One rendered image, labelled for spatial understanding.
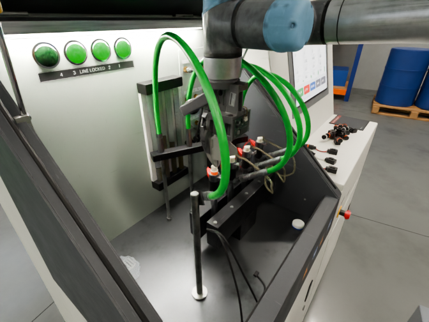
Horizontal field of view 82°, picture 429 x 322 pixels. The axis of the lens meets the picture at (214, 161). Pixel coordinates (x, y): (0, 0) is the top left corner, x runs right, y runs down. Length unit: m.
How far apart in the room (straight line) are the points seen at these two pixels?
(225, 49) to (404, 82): 4.83
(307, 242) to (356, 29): 0.48
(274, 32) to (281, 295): 0.49
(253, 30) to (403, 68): 4.80
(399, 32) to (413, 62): 4.68
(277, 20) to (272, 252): 0.63
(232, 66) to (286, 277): 0.46
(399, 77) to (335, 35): 4.70
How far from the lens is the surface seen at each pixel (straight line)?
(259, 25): 0.43
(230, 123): 0.50
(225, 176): 0.38
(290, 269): 0.64
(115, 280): 0.42
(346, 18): 0.52
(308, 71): 1.17
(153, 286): 0.75
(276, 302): 0.59
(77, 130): 0.69
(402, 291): 2.06
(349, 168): 1.01
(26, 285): 2.09
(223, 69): 0.49
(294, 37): 0.42
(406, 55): 5.17
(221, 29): 0.48
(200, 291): 0.71
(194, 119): 0.95
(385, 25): 0.51
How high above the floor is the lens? 1.45
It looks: 30 degrees down
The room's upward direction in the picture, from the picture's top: straight up
